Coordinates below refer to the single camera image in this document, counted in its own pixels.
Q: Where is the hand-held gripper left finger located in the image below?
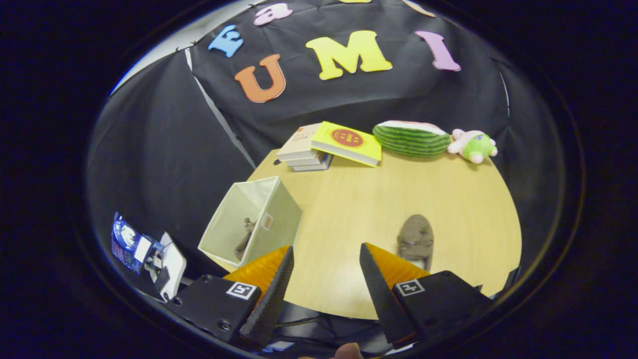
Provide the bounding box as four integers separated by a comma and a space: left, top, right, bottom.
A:
167, 246, 295, 348

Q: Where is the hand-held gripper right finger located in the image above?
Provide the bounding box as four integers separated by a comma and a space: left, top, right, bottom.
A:
359, 243, 494, 350

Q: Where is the brown moccasin shoe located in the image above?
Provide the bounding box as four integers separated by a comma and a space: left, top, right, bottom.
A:
234, 217, 257, 261
397, 214, 435, 272

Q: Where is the pale green fabric storage box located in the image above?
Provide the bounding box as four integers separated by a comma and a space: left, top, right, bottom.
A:
198, 176, 303, 268

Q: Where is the white plastic stand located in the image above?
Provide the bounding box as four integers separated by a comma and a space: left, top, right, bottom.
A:
150, 232, 187, 302

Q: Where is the blue book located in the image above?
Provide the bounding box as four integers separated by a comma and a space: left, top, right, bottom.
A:
292, 155, 333, 172

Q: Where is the white book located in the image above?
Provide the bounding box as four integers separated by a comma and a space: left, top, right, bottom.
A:
287, 152, 329, 168

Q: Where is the yellow book with red label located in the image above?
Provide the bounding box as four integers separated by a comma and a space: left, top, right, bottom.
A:
311, 121, 383, 167

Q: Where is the blue printed packet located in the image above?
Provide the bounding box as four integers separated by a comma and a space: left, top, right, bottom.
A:
111, 212, 162, 274

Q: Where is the beige book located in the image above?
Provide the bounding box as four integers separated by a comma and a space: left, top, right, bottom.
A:
277, 123, 323, 162

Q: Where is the watermelon slice plush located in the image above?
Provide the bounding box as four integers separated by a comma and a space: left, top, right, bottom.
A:
372, 120, 453, 159

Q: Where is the black backdrop cloth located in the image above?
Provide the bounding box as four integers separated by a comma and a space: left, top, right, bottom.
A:
87, 0, 554, 295

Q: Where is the pink and green plush toy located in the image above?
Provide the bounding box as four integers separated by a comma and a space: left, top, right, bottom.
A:
447, 129, 498, 164

